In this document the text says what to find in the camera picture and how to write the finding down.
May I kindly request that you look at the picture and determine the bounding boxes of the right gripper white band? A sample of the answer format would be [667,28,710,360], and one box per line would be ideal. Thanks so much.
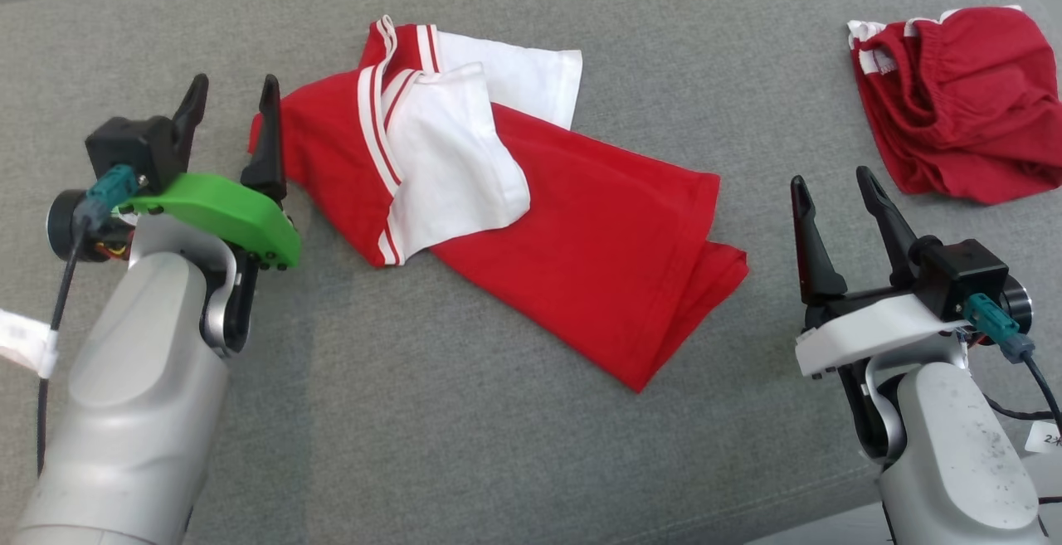
[791,166,970,378]

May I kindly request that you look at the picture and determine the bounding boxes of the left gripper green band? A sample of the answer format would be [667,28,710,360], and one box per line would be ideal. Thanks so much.
[47,74,301,270]

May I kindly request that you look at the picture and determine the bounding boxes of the red shorts white stripes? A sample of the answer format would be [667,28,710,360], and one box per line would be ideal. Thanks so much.
[846,4,1062,206]

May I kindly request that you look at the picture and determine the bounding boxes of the red white basketball jersey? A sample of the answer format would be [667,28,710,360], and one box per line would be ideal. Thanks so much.
[249,16,749,394]

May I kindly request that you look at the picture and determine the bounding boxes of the left camera cable teal plug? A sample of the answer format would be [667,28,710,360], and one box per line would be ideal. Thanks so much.
[36,165,142,477]

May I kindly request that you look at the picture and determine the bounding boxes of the camera cable teal plug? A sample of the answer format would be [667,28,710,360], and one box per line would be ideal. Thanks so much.
[36,165,142,477]
[962,292,1062,438]

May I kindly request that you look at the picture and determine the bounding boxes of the right camera cable teal plug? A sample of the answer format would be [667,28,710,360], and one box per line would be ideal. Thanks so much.
[962,292,1062,438]

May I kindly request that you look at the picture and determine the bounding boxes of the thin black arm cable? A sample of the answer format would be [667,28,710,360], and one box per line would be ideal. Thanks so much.
[983,394,1062,423]

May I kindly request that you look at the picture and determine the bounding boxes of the white cable label tag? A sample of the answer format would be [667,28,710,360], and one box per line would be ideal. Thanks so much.
[1025,422,1062,455]
[0,309,61,380]

